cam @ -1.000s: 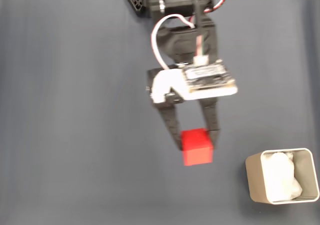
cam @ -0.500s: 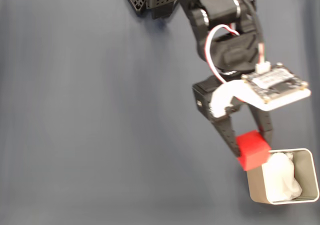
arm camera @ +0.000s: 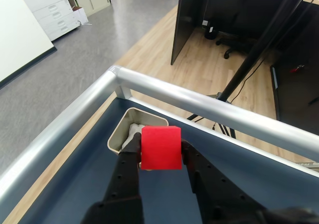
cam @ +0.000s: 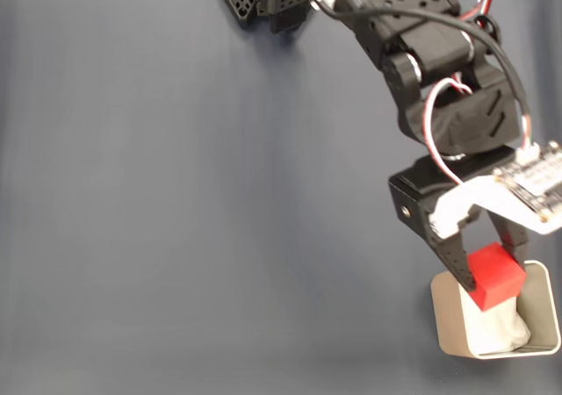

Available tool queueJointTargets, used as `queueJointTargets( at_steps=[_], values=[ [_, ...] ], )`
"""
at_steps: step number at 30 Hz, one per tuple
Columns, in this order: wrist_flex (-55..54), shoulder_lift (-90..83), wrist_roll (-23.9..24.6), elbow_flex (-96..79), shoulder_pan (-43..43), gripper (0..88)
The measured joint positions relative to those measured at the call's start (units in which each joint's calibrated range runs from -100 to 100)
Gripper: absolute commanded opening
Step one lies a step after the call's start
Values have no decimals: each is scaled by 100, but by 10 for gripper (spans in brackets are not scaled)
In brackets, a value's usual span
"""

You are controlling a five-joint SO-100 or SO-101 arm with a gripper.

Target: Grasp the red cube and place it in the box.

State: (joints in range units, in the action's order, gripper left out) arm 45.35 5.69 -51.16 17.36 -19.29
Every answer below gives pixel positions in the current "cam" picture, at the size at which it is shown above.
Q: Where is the red cube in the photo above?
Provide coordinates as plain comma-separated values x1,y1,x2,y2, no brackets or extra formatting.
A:
465,242,527,312

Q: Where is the beige square metal box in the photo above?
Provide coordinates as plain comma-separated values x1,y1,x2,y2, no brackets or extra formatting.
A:
429,260,562,361

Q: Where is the white crumpled cloth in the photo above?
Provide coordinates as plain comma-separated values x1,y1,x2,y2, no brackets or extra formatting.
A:
465,296,533,356

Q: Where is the dark blue-grey mat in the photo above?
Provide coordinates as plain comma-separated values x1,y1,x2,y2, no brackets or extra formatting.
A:
0,0,562,395

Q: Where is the camera board on white mount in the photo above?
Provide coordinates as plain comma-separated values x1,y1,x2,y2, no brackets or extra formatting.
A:
432,140,562,238

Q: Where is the black camera cable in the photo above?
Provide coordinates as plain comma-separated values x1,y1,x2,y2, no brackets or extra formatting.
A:
296,0,535,150

